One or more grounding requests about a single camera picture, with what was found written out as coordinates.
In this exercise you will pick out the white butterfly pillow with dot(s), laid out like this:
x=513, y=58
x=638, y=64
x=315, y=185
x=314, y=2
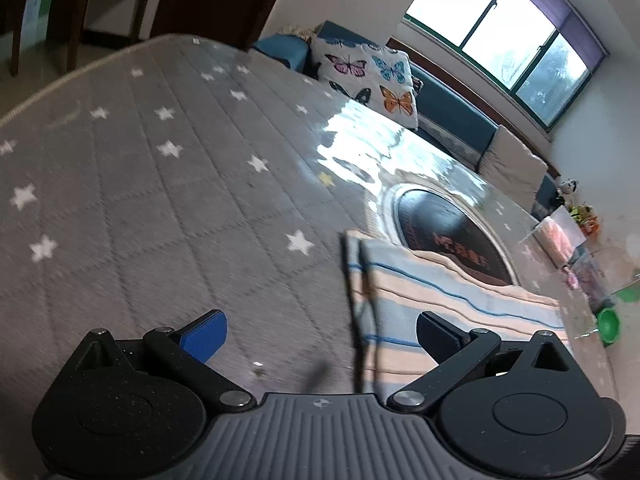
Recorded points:
x=365, y=75

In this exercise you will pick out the beige pillow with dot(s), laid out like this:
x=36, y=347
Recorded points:
x=515, y=165

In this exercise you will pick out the green-framed window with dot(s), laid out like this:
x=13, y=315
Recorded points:
x=505, y=30

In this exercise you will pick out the grey star-print tablecloth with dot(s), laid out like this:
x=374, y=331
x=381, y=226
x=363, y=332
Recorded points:
x=150, y=200

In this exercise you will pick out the round black built-in cooktop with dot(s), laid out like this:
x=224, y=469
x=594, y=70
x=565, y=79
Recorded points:
x=450, y=230

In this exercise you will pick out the pink knitted scrunchie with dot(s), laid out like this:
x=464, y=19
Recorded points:
x=572, y=280

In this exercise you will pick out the clear plastic container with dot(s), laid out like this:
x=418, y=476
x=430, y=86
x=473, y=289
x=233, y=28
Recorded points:
x=592, y=280

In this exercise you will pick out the green plastic bowl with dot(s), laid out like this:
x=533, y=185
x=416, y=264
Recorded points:
x=609, y=325

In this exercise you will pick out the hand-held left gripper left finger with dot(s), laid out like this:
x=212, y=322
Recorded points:
x=205, y=334

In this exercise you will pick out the blue sofa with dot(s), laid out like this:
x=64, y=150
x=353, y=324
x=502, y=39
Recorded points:
x=450, y=110

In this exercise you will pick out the tissue pack with pink print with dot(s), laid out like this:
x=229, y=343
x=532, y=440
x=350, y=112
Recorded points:
x=557, y=235

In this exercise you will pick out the colourful plush toys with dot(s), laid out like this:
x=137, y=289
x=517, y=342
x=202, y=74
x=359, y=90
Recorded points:
x=585, y=217

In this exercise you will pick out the black and white plush toy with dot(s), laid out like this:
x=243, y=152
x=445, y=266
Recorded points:
x=567, y=186

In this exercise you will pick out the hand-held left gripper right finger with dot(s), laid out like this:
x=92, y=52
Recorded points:
x=439, y=336

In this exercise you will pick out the striped towel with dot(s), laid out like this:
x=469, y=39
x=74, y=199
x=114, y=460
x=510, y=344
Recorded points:
x=400, y=295

